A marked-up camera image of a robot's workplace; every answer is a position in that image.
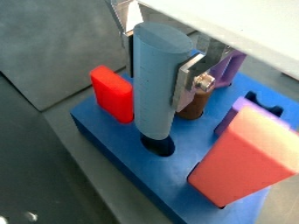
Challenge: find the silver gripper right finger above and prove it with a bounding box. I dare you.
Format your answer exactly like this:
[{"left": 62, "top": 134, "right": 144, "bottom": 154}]
[{"left": 172, "top": 34, "right": 233, "bottom": 112}]

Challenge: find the brown round peg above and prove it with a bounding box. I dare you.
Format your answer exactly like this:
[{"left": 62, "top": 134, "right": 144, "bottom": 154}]
[{"left": 176, "top": 90, "right": 212, "bottom": 120}]

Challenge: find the purple hexagonal frame peg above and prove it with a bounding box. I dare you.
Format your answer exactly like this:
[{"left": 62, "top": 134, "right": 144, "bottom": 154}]
[{"left": 209, "top": 50, "right": 246, "bottom": 88}]

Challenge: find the small red block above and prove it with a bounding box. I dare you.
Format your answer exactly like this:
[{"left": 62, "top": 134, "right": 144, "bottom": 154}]
[{"left": 89, "top": 66, "right": 133, "bottom": 123}]

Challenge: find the blue shape sorting board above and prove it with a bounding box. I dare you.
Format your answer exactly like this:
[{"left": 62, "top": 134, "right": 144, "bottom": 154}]
[{"left": 69, "top": 48, "right": 299, "bottom": 224}]

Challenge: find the tall red block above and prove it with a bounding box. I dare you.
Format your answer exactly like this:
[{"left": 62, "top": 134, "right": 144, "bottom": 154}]
[{"left": 188, "top": 107, "right": 299, "bottom": 207}]

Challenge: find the light blue oval peg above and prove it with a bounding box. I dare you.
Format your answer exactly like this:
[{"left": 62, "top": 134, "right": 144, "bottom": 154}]
[{"left": 133, "top": 22, "right": 192, "bottom": 140}]

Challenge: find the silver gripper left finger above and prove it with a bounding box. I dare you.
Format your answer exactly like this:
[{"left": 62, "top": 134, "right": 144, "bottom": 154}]
[{"left": 104, "top": 0, "right": 133, "bottom": 76}]

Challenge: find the purple square block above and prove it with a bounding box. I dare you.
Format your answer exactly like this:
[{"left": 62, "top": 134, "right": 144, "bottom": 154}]
[{"left": 213, "top": 96, "right": 290, "bottom": 136}]

